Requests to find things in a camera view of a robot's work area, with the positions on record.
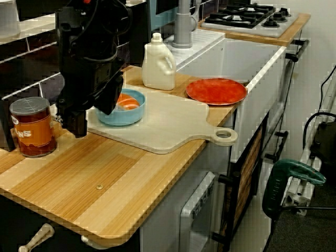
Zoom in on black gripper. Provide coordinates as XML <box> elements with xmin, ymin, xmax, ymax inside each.
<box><xmin>56</xmin><ymin>56</ymin><xmax>125</xmax><ymax>139</ymax></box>

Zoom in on salmon sushi toy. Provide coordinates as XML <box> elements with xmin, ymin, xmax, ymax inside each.
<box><xmin>117</xmin><ymin>93</ymin><xmax>140</xmax><ymax>111</ymax></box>

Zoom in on light blue bowl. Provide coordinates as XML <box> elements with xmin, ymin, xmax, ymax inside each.
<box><xmin>96</xmin><ymin>88</ymin><xmax>146</xmax><ymax>126</ymax></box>

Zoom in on orange beans can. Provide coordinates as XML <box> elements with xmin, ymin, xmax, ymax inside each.
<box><xmin>9</xmin><ymin>96</ymin><xmax>57</xmax><ymax>158</ymax></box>

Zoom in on white detergent bottle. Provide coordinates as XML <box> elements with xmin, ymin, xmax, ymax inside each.
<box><xmin>141</xmin><ymin>32</ymin><xmax>176</xmax><ymax>91</ymax></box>

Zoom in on pale wooden cutting board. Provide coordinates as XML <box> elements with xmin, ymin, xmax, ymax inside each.
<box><xmin>49</xmin><ymin>83</ymin><xmax>238</xmax><ymax>155</ymax></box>

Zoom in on grey toy faucet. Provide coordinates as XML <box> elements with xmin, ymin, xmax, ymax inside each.
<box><xmin>172</xmin><ymin>0</ymin><xmax>197</xmax><ymax>49</ymax></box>

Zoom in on plain white container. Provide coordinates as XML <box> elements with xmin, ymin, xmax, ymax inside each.
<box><xmin>0</xmin><ymin>0</ymin><xmax>21</xmax><ymax>37</ymax></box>

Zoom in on red round plate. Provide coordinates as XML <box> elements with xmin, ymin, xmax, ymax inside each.
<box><xmin>186</xmin><ymin>78</ymin><xmax>248</xmax><ymax>107</ymax></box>

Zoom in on white drawer knob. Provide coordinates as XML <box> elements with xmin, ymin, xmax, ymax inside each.
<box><xmin>80</xmin><ymin>235</ymin><xmax>106</xmax><ymax>249</ymax></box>

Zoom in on white dishwasher door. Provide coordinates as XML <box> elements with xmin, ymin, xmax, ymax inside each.
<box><xmin>180</xmin><ymin>172</ymin><xmax>216</xmax><ymax>252</ymax></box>

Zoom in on wood patterned oven door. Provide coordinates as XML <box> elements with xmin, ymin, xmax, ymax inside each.
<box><xmin>212</xmin><ymin>111</ymin><xmax>289</xmax><ymax>246</ymax></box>

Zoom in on white toy sink unit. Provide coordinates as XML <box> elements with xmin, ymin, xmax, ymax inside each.
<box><xmin>164</xmin><ymin>27</ymin><xmax>287</xmax><ymax>163</ymax></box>

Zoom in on toy gas stove top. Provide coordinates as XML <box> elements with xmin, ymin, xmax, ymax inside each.
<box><xmin>201</xmin><ymin>3</ymin><xmax>300</xmax><ymax>37</ymax></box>

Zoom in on green handheld tool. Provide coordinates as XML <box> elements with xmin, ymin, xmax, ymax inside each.
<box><xmin>261</xmin><ymin>159</ymin><xmax>327</xmax><ymax>218</ymax></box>

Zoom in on black box device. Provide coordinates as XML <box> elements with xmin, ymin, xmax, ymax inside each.
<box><xmin>309</xmin><ymin>122</ymin><xmax>336</xmax><ymax>182</ymax></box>

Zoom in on wooden drawer handle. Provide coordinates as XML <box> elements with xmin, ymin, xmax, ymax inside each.
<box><xmin>17</xmin><ymin>223</ymin><xmax>55</xmax><ymax>252</ymax></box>

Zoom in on thick black cable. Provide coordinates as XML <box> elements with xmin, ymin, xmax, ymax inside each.
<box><xmin>302</xmin><ymin>112</ymin><xmax>336</xmax><ymax>152</ymax></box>

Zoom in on grey rail black brackets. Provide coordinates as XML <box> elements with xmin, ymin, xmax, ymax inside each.
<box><xmin>269</xmin><ymin>38</ymin><xmax>310</xmax><ymax>129</ymax></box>

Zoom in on aluminium extrusion frame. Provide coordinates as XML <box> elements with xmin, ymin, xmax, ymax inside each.
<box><xmin>282</xmin><ymin>157</ymin><xmax>322</xmax><ymax>216</ymax></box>

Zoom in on thin black cable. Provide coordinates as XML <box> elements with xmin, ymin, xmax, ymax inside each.
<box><xmin>319</xmin><ymin>70</ymin><xmax>336</xmax><ymax>116</ymax></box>

